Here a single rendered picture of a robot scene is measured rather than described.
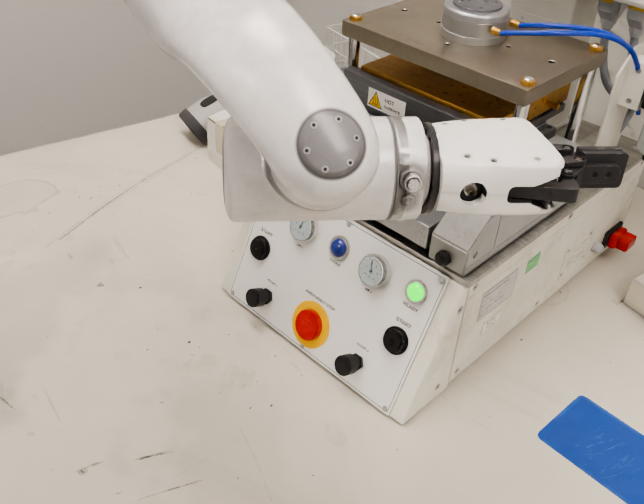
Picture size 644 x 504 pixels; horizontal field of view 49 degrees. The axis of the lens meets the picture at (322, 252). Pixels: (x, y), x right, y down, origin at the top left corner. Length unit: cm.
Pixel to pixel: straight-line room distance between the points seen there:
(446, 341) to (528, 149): 31
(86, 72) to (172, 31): 182
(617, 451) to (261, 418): 42
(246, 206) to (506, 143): 21
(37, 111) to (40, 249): 124
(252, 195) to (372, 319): 36
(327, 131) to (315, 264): 45
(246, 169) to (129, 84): 190
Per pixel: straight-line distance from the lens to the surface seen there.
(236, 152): 54
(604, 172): 64
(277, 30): 49
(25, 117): 236
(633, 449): 93
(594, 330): 106
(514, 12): 108
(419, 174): 55
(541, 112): 93
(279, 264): 94
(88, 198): 126
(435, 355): 82
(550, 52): 90
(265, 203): 54
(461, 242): 78
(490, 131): 61
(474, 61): 85
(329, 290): 89
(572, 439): 91
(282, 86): 47
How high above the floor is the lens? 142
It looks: 37 degrees down
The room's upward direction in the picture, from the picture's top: 3 degrees clockwise
